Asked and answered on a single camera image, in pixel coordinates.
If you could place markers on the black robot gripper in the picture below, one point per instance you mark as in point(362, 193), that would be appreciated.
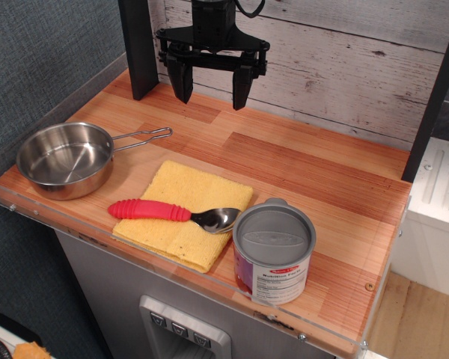
point(213, 41)

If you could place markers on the grey-lidded toy food can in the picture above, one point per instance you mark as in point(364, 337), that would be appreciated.
point(273, 243)

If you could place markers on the yellow folded cloth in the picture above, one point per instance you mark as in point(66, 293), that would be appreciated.
point(161, 220)

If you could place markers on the stainless steel toy pan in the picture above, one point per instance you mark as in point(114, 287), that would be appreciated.
point(67, 161)

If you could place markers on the grey toy fridge cabinet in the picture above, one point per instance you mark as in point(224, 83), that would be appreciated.
point(113, 284)

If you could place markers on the clear acrylic table guard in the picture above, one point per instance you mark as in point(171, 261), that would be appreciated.
point(350, 189)

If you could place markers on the silver dispenser button panel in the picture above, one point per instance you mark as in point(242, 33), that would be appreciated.
point(175, 334)

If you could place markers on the white toy cabinet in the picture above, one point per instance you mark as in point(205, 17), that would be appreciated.
point(421, 250)

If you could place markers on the black and orange object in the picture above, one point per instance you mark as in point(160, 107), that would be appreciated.
point(12, 333)

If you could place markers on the dark left shelf post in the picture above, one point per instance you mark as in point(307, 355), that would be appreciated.
point(140, 50)

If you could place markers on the dark shelf post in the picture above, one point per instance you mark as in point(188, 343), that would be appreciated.
point(140, 50)
point(428, 122)

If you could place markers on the red-handled metal spoon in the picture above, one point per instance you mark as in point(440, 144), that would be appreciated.
point(214, 221)

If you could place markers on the dark right shelf post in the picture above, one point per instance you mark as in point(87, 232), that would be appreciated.
point(428, 122)

